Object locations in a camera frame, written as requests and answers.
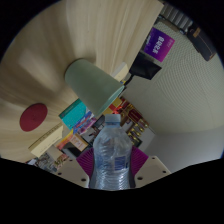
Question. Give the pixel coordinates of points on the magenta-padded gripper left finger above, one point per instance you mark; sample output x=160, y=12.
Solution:
x=71, y=171

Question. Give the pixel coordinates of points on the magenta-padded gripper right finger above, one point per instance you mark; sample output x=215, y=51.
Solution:
x=150, y=170

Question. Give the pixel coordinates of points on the clear plastic water bottle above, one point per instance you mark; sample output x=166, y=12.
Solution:
x=111, y=156

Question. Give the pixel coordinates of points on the pink flowers in white pot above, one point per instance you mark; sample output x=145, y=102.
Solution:
x=51, y=162

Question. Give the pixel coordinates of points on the orange standing card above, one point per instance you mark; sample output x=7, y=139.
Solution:
x=78, y=142

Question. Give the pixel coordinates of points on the cream flat book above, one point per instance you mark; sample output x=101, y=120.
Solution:
x=46, y=140

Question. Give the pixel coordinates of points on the wooden shelf unit with trophies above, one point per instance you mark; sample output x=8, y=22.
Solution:
x=135, y=125

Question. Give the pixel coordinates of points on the colourful magazine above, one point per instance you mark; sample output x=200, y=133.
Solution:
x=85, y=122

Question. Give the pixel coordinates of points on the teal book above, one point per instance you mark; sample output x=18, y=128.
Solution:
x=73, y=114

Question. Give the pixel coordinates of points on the flat round red coaster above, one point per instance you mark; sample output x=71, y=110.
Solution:
x=33, y=116

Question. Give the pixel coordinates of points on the pale green cup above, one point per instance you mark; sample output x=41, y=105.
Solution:
x=90, y=85

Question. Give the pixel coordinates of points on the pale yellow book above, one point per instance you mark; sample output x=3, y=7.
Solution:
x=120, y=71

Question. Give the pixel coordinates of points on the black office chair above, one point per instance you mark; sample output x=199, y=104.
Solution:
x=145, y=66

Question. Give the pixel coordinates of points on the purple sign board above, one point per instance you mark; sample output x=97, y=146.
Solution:
x=159, y=45

